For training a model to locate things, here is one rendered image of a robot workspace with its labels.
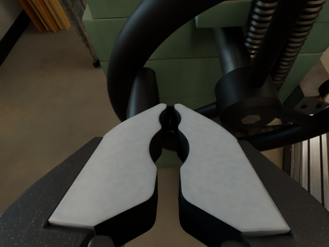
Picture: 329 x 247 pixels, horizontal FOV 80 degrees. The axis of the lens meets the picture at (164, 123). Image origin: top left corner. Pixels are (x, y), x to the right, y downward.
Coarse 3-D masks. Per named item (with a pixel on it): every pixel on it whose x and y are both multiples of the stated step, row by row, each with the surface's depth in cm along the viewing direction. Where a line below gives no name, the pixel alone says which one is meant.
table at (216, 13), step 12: (228, 0) 20; (240, 0) 20; (252, 0) 20; (204, 12) 21; (216, 12) 21; (228, 12) 21; (240, 12) 21; (324, 12) 21; (204, 24) 22; (216, 24) 22; (228, 24) 22; (240, 24) 22
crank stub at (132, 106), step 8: (136, 72) 16; (144, 72) 15; (152, 72) 16; (136, 80) 15; (144, 80) 15; (152, 80) 15; (136, 88) 14; (144, 88) 14; (152, 88) 14; (136, 96) 14; (144, 96) 14; (152, 96) 14; (128, 104) 14; (136, 104) 13; (144, 104) 13; (152, 104) 14; (128, 112) 14; (136, 112) 13
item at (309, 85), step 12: (312, 72) 48; (324, 72) 47; (300, 84) 46; (312, 84) 46; (288, 96) 50; (300, 96) 46; (312, 96) 44; (300, 108) 48; (312, 108) 48; (324, 108) 48
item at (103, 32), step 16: (96, 32) 34; (112, 32) 34; (176, 32) 34; (192, 32) 34; (208, 32) 34; (320, 32) 34; (96, 48) 36; (112, 48) 36; (160, 48) 37; (176, 48) 37; (192, 48) 37; (208, 48) 37; (304, 48) 37; (320, 48) 37
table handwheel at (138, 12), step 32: (160, 0) 11; (192, 0) 11; (224, 0) 11; (288, 0) 12; (128, 32) 13; (160, 32) 13; (224, 32) 25; (288, 32) 14; (128, 64) 15; (224, 64) 23; (256, 64) 16; (128, 96) 19; (224, 96) 20; (256, 96) 18; (288, 128) 28; (320, 128) 25
